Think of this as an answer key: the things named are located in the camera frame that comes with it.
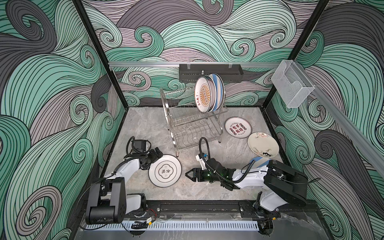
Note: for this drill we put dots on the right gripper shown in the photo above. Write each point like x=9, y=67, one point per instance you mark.
x=192, y=173

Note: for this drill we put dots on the blue striped plate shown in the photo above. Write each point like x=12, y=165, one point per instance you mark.
x=220, y=88
x=260, y=162

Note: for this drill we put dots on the white plate black outline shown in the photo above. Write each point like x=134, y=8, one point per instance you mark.
x=166, y=171

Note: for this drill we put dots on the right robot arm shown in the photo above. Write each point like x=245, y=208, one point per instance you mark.
x=281, y=183

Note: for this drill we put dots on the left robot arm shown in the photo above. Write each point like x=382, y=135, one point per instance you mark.
x=108, y=202

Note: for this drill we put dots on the cream floral plate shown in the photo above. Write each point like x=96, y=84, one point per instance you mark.
x=263, y=145

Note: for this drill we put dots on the white slotted cable duct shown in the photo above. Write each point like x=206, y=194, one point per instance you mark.
x=179, y=225

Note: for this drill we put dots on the steel wire dish rack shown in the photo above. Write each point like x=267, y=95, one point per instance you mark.
x=186, y=123

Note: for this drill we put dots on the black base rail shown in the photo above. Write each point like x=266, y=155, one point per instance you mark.
x=246, y=208

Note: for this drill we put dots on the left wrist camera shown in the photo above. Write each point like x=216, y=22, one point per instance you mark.
x=141, y=146

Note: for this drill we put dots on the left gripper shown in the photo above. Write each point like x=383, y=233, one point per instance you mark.
x=155, y=157

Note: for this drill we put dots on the orange sunburst plate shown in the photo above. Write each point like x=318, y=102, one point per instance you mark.
x=203, y=95

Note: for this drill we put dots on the clear acrylic wall holder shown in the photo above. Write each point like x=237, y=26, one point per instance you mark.
x=292, y=83

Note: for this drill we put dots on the white plate red characters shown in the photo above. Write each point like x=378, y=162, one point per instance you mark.
x=238, y=127

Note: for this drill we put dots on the black wall shelf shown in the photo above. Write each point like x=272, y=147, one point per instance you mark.
x=189, y=73

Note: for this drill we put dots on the green red rimmed plate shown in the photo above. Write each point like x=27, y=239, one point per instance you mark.
x=213, y=89

